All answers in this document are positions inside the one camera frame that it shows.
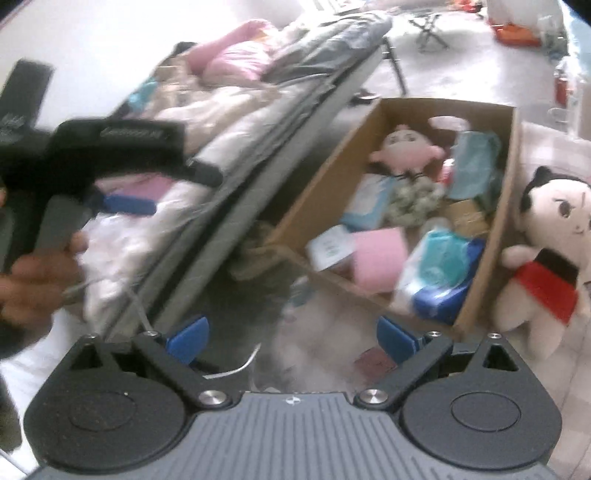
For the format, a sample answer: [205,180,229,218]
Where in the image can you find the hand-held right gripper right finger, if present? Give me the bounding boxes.
[355,315,522,409]

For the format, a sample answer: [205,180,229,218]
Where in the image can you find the black-haired plush doll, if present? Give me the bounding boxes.
[492,166,591,361]

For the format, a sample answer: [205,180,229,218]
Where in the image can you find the clear plastic cup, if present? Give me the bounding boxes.
[272,277,384,393]

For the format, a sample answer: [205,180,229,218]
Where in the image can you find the orange bag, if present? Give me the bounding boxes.
[492,23,541,47]

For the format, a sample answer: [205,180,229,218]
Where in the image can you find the pink plush toy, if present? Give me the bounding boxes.
[369,124,444,176]

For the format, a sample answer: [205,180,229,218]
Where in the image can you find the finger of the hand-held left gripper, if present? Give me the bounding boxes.
[161,159,222,188]
[88,193,158,216]

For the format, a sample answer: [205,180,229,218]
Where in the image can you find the grey blanket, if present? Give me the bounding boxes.
[272,11,393,88]

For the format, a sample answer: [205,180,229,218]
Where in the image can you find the folding bed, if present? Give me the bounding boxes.
[83,9,407,333]

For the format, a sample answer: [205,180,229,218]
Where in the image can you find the beige floral bedding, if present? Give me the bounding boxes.
[83,78,296,315]

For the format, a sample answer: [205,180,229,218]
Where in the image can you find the blue tissue packet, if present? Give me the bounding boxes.
[394,231,485,324]

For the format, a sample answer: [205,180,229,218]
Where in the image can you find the brown cardboard box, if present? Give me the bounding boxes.
[263,97,522,340]

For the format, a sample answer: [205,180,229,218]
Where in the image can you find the thin white cable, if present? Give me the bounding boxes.
[203,344,263,381]

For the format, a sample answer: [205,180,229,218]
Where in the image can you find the beige small box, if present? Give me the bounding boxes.
[445,198,490,238]

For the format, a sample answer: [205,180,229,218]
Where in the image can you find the teal plastic packet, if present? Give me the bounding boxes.
[450,131,504,201]

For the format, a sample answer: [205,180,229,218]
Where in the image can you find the person's left hand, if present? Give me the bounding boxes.
[0,234,90,320]

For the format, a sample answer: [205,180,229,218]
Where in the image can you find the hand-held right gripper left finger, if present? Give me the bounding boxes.
[69,315,232,409]

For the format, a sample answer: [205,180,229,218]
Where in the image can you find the folding stool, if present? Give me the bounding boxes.
[406,11,451,51]

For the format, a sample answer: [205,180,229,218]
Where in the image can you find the grey fluffy cloth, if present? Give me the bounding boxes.
[388,175,444,227]

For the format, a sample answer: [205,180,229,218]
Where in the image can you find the light blue wipes packet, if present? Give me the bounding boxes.
[342,175,398,232]

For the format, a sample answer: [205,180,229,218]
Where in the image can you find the pink sponge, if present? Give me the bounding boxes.
[353,228,409,294]

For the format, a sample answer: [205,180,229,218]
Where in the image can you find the pink quilt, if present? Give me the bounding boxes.
[187,18,278,88]

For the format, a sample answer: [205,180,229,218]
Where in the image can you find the white labelled packet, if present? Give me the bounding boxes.
[307,226,358,273]

